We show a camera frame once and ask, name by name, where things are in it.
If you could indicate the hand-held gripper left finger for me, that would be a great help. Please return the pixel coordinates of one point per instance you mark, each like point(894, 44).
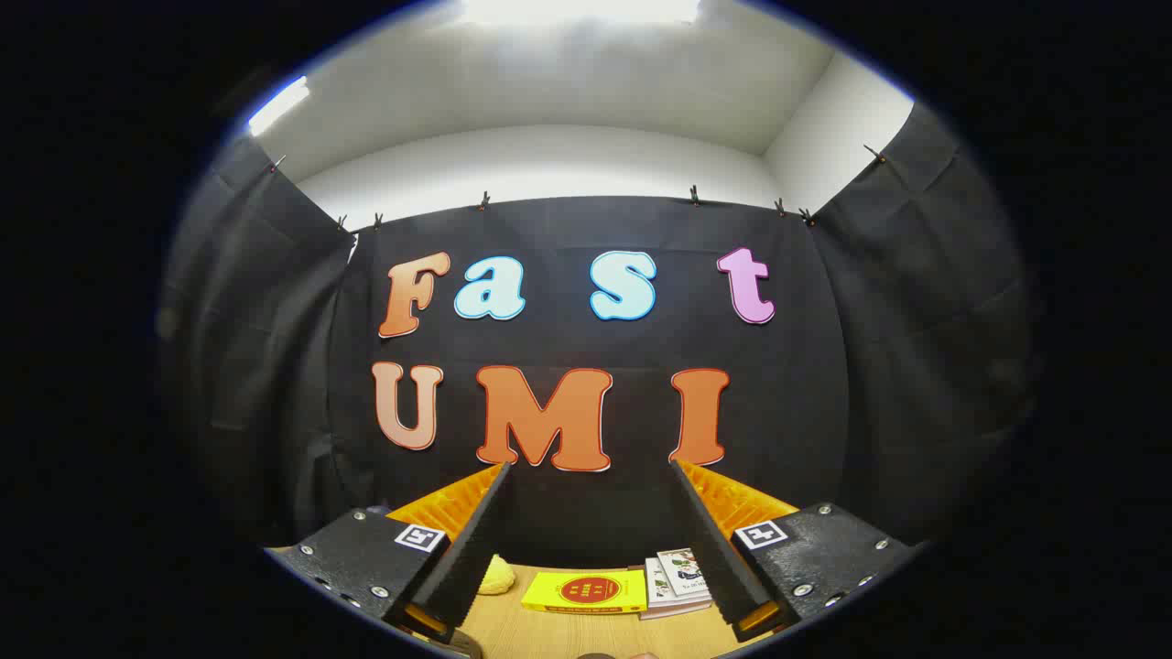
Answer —
point(476, 540)

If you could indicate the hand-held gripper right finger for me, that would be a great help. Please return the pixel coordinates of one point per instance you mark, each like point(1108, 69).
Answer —
point(705, 540)

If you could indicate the yellow plush bun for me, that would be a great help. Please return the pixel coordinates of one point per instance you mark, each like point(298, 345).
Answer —
point(497, 577)

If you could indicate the yellow book with red circle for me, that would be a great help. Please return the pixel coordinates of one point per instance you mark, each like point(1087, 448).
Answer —
point(586, 593)

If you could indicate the black backdrop cloth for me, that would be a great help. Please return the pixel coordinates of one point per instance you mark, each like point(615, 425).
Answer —
point(824, 384)

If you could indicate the row of black cloth clips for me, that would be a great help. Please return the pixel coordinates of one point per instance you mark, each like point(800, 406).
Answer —
point(694, 194)

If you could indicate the wide ceiling light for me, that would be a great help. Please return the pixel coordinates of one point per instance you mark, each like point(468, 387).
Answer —
point(577, 9)

